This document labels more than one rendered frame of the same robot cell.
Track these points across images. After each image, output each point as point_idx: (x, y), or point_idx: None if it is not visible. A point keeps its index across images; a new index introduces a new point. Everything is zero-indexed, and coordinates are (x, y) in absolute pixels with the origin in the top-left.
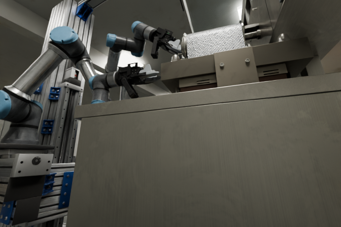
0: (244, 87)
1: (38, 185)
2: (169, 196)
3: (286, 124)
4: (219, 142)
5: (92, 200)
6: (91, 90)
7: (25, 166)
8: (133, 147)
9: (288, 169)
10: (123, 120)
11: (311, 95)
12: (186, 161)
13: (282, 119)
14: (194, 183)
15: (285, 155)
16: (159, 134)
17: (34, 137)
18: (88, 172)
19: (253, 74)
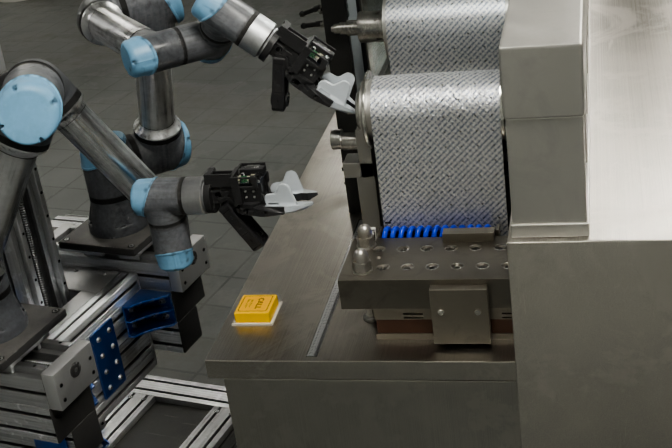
0: (466, 366)
1: (85, 396)
2: None
3: (506, 409)
4: (434, 421)
5: None
6: (115, 185)
7: (67, 388)
8: (321, 420)
9: (502, 447)
10: (298, 388)
11: None
12: (395, 437)
13: (504, 403)
14: None
15: (501, 436)
16: (356, 408)
17: (20, 309)
18: (260, 444)
19: (484, 331)
